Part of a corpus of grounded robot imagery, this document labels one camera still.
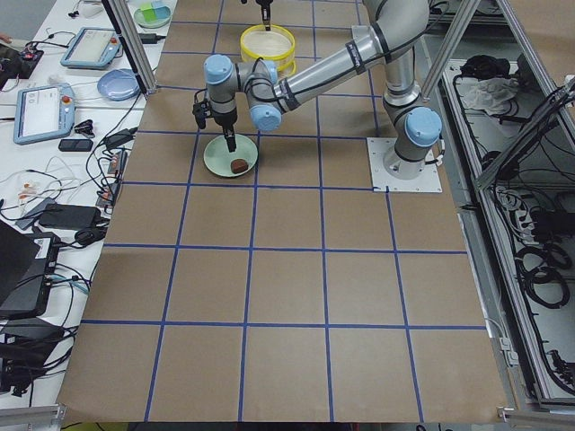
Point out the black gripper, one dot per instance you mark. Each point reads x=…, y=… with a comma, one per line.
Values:
x=223, y=120
x=265, y=7

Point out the yellow rimmed steamer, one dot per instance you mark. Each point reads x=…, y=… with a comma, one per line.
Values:
x=277, y=44
x=287, y=70

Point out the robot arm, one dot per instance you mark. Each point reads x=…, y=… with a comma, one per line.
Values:
x=394, y=27

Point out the light green plate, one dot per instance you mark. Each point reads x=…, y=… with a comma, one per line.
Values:
x=217, y=158

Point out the brown steamed bun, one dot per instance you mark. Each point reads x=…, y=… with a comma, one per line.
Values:
x=238, y=166

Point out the green plate with blocks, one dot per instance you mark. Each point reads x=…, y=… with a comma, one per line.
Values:
x=153, y=14

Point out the blue plate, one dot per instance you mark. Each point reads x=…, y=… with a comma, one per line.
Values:
x=118, y=85

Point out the upper teach pendant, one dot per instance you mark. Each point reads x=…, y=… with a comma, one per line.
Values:
x=91, y=48

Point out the teach pendant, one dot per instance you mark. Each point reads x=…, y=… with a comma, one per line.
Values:
x=91, y=48
x=44, y=113

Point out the black phone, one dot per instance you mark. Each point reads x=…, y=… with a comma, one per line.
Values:
x=75, y=145

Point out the lower teach pendant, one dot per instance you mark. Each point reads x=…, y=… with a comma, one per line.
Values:
x=44, y=113

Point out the black power adapter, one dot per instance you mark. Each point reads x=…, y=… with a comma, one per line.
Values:
x=69, y=217

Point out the white crumpled cloth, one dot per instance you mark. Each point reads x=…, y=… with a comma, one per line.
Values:
x=493, y=96

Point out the black laptop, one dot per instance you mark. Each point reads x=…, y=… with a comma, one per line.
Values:
x=27, y=260

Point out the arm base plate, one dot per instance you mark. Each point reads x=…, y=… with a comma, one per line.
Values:
x=389, y=174
x=360, y=31

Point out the aluminium frame post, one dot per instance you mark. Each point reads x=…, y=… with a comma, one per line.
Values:
x=125, y=28

